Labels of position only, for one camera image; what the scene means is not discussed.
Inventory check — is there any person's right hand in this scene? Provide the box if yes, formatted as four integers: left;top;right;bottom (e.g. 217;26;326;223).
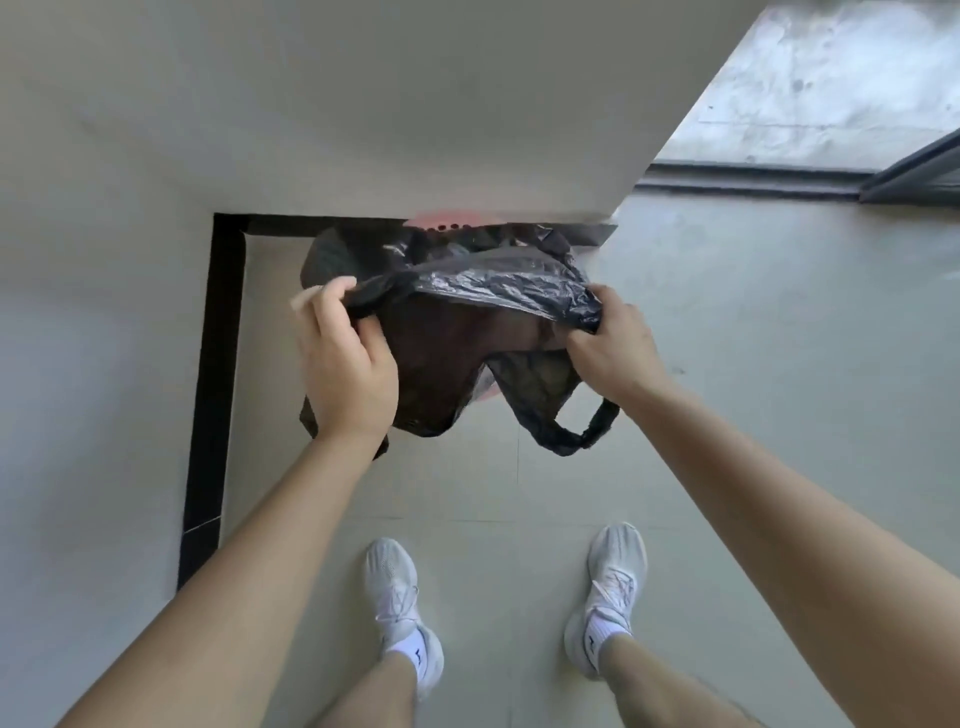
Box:
566;283;676;410

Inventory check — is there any person's left hand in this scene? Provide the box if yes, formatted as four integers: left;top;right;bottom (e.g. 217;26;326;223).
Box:
290;275;400;451

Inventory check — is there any black trash bag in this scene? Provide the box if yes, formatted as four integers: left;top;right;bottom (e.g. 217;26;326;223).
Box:
298;221;622;460

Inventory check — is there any pink plastic waste basket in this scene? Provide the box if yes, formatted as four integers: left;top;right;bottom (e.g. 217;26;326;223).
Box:
404;208;502;405

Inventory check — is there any person's right forearm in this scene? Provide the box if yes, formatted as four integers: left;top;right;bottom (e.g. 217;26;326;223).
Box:
622;382;960;728

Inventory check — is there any person's left forearm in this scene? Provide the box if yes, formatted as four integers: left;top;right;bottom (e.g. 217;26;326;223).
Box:
56;431;388;728

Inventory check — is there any person's right white shoe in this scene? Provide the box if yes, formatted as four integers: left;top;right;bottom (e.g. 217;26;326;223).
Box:
563;522;649;680

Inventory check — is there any person's white shoe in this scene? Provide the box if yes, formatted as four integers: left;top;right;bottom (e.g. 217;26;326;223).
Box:
563;522;649;680
363;537;445;703

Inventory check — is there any person's left white shoe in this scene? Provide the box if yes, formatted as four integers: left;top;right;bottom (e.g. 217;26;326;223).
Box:
363;537;445;703

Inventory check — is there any person's left white sock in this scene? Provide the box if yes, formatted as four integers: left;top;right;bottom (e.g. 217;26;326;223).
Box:
386;628;429;669

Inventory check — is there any person's white sock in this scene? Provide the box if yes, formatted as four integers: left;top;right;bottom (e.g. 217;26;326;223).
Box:
386;628;429;669
584;611;631;669

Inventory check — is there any person's right white sock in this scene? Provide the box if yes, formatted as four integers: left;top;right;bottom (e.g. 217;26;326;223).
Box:
584;611;631;669

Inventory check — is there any person's left leg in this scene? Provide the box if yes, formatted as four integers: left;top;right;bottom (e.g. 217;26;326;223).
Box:
311;652;421;728

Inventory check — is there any person's leg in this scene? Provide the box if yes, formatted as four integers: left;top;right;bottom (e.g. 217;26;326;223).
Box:
596;633;766;728
311;652;421;728

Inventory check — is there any person's right leg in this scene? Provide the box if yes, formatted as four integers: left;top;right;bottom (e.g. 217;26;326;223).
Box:
596;633;766;728

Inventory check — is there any black sliding door frame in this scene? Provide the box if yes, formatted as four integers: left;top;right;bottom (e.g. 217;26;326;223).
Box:
633;127;960;208

